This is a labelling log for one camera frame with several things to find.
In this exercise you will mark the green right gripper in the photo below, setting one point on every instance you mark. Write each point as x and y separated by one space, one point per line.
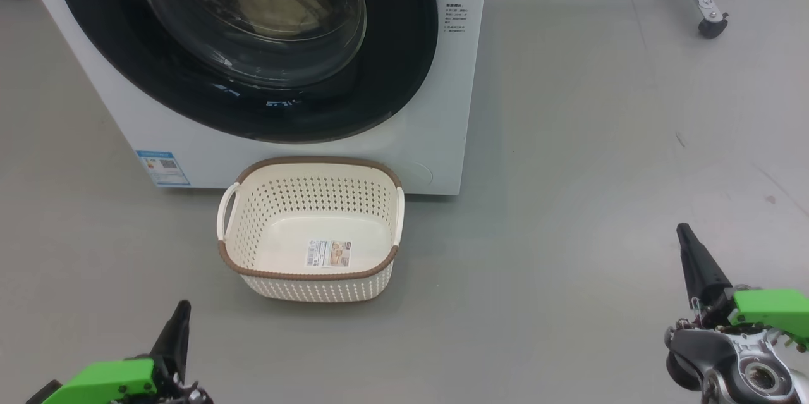
771 309

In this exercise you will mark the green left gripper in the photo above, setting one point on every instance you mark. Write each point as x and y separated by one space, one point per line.
107 382

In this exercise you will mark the black round glass washer door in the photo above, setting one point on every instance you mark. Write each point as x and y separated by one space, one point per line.
95 43

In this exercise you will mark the printed basket label sticker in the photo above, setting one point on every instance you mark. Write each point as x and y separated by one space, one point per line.
328 253

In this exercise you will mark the cream perforated laundry basket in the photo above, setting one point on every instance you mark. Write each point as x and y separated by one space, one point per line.
316 195

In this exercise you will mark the white front-load washing machine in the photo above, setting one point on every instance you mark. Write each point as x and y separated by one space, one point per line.
430 138

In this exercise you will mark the blue energy label sticker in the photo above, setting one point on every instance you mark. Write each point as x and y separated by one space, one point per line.
163 169

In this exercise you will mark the black caster wheel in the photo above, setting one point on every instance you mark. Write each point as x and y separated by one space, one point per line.
712 27

